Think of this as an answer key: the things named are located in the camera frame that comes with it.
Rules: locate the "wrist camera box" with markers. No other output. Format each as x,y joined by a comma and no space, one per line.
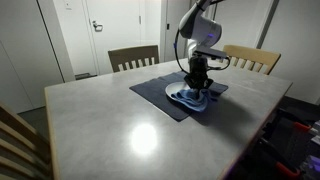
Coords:
215,54

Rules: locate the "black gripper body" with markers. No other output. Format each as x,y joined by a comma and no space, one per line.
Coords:
197,78

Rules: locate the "dark wooden chair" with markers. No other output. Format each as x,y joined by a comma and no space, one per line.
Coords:
133,57

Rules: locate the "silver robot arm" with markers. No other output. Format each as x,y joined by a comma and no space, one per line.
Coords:
206,33

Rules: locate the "orange black clamp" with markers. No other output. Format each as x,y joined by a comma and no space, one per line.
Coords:
287,172
302,127

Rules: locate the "white door with handle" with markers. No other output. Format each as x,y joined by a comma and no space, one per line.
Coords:
115,25

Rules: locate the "white round plate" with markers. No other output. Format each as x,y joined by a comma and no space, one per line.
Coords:
175,91

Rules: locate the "light wooden chair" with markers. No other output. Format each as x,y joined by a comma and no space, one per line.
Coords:
252,59

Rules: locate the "blue towel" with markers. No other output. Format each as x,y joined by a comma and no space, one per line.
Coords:
205,98

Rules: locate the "wall light switch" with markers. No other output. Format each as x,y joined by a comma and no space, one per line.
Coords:
68,5

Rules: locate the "dark blue placemat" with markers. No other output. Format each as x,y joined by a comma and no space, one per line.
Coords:
154,91

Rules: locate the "near wooden chair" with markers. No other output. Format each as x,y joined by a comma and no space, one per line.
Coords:
25,153

